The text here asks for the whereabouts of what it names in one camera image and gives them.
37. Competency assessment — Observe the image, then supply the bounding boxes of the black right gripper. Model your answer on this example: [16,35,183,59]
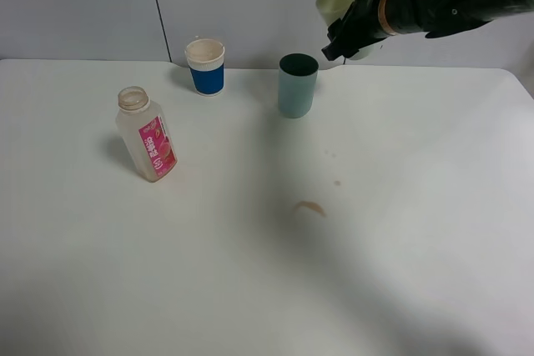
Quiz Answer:
[320,0,400,62]

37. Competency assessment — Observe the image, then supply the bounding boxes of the pale green plastic cup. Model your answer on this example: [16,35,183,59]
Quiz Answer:
[315,0,369,61]

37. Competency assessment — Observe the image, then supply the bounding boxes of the clear bottle with pink label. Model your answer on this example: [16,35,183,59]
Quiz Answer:
[115,86,178,183]

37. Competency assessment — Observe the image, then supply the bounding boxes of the teal plastic cup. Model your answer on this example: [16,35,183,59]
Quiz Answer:
[278,53,319,118]

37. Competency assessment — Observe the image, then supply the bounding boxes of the blue and white paper cup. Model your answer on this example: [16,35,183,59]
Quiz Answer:
[184,38,225,96]

